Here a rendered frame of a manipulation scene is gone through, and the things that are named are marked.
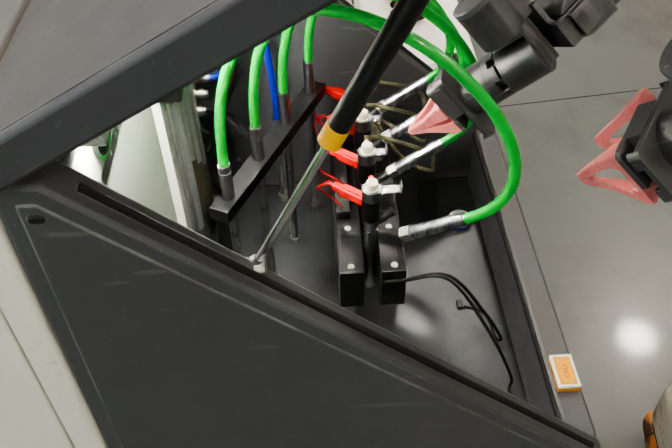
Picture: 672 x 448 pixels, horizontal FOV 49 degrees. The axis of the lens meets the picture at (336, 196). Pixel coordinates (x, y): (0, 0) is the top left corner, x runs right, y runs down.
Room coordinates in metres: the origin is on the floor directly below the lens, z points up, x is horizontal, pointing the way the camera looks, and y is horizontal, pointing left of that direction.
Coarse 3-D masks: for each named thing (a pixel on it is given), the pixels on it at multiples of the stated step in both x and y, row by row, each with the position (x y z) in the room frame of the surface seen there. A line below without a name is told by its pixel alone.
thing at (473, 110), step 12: (480, 60) 0.74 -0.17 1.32; (492, 60) 0.73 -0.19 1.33; (444, 72) 0.74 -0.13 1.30; (480, 72) 0.72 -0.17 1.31; (492, 72) 0.71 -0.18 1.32; (444, 84) 0.72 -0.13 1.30; (456, 84) 0.73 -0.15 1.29; (480, 84) 0.71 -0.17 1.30; (492, 84) 0.71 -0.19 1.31; (456, 96) 0.71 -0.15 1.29; (468, 96) 0.72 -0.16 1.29; (492, 96) 0.71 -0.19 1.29; (504, 96) 0.71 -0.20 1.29; (468, 108) 0.71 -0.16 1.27; (480, 108) 0.71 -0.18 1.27; (480, 120) 0.71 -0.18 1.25; (492, 132) 0.71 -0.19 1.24
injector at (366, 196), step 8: (368, 192) 0.74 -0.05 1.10; (376, 192) 0.74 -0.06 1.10; (368, 200) 0.74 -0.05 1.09; (376, 200) 0.74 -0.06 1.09; (368, 208) 0.74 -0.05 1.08; (376, 208) 0.74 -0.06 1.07; (392, 208) 0.76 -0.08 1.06; (368, 216) 0.74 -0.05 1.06; (376, 216) 0.74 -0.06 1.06; (384, 216) 0.75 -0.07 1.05; (392, 216) 0.75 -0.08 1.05; (368, 224) 0.74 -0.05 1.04; (376, 224) 0.74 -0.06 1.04; (368, 232) 0.75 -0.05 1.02; (376, 232) 0.75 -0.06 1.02; (368, 240) 0.74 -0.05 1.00; (376, 240) 0.75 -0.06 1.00; (368, 248) 0.75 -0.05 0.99; (368, 256) 0.75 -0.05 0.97; (368, 264) 0.75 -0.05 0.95; (368, 272) 0.75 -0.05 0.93; (368, 280) 0.75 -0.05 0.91
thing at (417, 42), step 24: (432, 48) 0.65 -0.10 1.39; (456, 72) 0.64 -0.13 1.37; (216, 96) 0.74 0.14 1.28; (480, 96) 0.63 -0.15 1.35; (216, 120) 0.74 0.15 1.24; (504, 120) 0.62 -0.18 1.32; (216, 144) 0.74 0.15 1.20; (504, 144) 0.62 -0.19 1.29; (504, 192) 0.62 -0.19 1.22; (480, 216) 0.62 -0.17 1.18
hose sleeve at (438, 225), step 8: (448, 216) 0.64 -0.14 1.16; (456, 216) 0.64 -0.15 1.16; (416, 224) 0.66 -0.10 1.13; (424, 224) 0.65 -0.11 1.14; (432, 224) 0.64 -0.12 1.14; (440, 224) 0.64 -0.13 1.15; (448, 224) 0.63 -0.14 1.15; (456, 224) 0.63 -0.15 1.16; (464, 224) 0.63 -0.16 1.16; (416, 232) 0.65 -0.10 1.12; (424, 232) 0.64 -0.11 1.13; (432, 232) 0.64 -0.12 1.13; (440, 232) 0.64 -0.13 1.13
